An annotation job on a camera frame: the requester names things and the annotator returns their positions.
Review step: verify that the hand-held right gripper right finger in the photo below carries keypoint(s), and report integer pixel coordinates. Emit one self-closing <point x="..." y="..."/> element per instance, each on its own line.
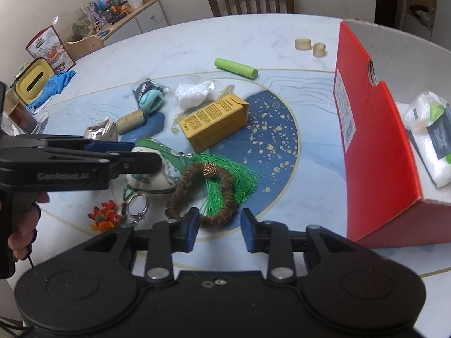
<point x="247" y="234"/>

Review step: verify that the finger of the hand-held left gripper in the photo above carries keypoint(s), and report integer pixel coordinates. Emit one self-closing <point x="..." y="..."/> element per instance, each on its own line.
<point x="141" y="163"/>
<point x="109" y="146"/>

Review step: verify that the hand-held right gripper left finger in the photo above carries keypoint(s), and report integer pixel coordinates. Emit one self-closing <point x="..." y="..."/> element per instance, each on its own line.
<point x="192" y="230"/>

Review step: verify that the foil packet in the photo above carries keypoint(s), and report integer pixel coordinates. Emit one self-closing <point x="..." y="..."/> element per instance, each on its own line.
<point x="102" y="131"/>

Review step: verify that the green white plush pouch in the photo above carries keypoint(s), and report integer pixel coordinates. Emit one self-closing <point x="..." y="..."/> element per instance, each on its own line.
<point x="160" y="183"/>

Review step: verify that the olive green tube snack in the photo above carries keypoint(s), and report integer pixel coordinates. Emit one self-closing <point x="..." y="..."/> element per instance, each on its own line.
<point x="131" y="122"/>

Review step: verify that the dark brown twisted snack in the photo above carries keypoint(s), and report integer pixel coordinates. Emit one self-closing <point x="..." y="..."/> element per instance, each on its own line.
<point x="227" y="192"/>

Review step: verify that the green tassel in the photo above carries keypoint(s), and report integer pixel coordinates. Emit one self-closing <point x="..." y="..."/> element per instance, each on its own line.
<point x="243" y="177"/>

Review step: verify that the yellow carton box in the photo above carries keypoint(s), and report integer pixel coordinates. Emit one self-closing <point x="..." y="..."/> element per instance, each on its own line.
<point x="215" y="123"/>

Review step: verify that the white plastic bag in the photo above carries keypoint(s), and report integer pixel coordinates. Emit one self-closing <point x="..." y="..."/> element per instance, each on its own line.
<point x="192" y="93"/>

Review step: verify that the white cardboard box red edges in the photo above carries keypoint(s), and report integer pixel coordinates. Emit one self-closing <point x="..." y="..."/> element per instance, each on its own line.
<point x="377" y="141"/>

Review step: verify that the person's left hand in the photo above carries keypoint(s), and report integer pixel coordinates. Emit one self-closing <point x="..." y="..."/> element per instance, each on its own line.
<point x="23" y="234"/>

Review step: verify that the teal silicone clip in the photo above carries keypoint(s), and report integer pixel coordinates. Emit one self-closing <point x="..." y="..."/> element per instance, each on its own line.
<point x="152" y="101"/>

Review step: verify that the orange fish toy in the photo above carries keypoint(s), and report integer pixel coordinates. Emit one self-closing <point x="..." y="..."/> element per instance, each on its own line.
<point x="105" y="218"/>

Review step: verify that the brown glossy box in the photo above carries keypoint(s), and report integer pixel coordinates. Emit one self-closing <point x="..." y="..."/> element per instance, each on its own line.
<point x="21" y="116"/>

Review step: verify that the black small packet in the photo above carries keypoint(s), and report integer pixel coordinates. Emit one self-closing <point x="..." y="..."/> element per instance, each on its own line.
<point x="146" y="85"/>

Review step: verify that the blue glove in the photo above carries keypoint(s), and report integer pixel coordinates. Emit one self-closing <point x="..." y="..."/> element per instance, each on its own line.
<point x="56" y="82"/>

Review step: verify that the yellow lidded container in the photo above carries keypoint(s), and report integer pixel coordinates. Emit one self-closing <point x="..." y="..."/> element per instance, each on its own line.
<point x="28" y="88"/>

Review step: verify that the small light wooden chair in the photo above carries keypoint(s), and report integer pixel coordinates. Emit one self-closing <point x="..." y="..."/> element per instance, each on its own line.
<point x="84" y="44"/>

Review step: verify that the red printed bag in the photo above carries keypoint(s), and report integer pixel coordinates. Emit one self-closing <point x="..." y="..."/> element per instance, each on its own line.
<point x="45" y="45"/>

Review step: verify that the small green plant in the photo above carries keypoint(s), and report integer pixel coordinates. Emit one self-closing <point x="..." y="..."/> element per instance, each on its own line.
<point x="81" y="26"/>

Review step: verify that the low white wood-top cabinet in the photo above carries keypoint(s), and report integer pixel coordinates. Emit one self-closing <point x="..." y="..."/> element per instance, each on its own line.
<point x="141" y="21"/>

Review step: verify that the green cylinder tube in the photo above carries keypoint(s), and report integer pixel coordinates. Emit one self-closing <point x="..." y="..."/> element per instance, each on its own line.
<point x="236" y="68"/>

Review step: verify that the white tissue packet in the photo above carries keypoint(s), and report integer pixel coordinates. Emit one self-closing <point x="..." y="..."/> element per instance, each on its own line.
<point x="426" y="141"/>

